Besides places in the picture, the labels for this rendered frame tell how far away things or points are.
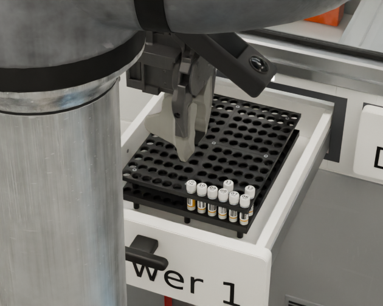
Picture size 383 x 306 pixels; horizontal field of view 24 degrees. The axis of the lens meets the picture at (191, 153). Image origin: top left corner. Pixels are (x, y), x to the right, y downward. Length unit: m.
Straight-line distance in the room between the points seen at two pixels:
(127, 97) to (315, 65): 0.32
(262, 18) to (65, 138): 0.12
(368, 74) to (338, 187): 0.21
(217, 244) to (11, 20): 0.62
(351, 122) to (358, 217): 0.17
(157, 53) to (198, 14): 0.57
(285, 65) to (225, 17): 0.83
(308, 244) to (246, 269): 0.43
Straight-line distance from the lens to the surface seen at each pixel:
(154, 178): 1.13
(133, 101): 1.38
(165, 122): 1.02
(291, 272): 1.48
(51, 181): 0.48
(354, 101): 1.24
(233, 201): 1.09
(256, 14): 0.41
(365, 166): 1.27
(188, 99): 0.98
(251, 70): 0.94
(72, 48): 0.42
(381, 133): 1.23
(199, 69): 0.98
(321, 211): 1.37
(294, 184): 1.13
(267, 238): 1.06
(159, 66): 0.97
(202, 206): 1.11
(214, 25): 0.41
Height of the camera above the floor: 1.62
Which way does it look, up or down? 38 degrees down
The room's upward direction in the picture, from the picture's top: straight up
